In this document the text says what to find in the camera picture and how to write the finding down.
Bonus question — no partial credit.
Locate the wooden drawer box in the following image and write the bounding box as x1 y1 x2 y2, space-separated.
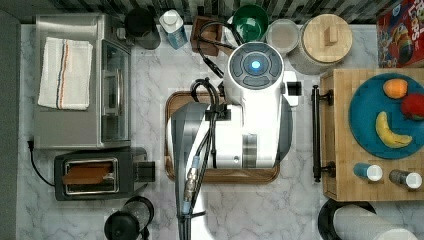
319 68 424 202

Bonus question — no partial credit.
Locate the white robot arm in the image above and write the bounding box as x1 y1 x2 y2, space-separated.
166 42 301 240

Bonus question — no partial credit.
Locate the wooden serving tray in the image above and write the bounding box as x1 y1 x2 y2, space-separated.
164 91 280 184

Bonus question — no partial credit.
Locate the brown utensil holder box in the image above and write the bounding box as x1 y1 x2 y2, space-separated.
190 16 222 56

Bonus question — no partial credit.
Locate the silver toaster oven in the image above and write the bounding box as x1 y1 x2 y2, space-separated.
34 13 130 149

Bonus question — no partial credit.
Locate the green bowl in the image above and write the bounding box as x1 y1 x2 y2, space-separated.
232 4 269 42

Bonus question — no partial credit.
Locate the blue white milk bottle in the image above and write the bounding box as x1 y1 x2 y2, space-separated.
159 9 188 49

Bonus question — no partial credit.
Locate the black slot toaster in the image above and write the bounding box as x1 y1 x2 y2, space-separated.
54 147 156 201

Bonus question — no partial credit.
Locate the clear jar of grains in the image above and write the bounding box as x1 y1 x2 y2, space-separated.
266 19 300 56

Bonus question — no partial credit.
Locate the black kettle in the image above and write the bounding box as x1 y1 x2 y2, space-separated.
124 7 161 50

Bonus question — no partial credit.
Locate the black glass french press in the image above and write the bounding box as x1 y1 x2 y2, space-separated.
104 196 154 240

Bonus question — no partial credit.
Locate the brown toast slice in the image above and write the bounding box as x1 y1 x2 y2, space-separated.
62 163 112 185

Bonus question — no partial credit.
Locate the white canister wooden lid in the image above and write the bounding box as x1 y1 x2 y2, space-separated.
289 14 353 75

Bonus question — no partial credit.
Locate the black paper towel holder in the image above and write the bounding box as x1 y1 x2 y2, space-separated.
318 199 376 240

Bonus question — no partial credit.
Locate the white striped folded towel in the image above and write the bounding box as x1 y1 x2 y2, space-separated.
38 37 93 110

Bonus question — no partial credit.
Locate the teal plate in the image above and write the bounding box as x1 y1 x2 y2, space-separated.
348 73 424 159

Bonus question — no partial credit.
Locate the blue shaker bottle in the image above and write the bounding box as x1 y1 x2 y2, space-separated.
353 163 383 182

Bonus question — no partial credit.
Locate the yellow banana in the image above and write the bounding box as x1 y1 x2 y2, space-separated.
375 111 413 149

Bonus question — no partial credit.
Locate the white paper towel roll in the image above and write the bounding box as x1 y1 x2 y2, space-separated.
333 204 418 240

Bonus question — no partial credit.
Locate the orange fruit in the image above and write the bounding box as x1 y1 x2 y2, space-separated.
383 79 408 99

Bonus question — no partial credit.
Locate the red apple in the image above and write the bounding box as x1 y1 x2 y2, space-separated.
401 93 424 121

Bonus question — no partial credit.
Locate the red cereal box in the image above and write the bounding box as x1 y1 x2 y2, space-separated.
377 0 424 68

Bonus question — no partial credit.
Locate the grey shaker bottle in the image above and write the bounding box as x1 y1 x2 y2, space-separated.
389 169 423 189

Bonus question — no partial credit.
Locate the black power cord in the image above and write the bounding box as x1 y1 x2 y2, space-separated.
26 139 56 188

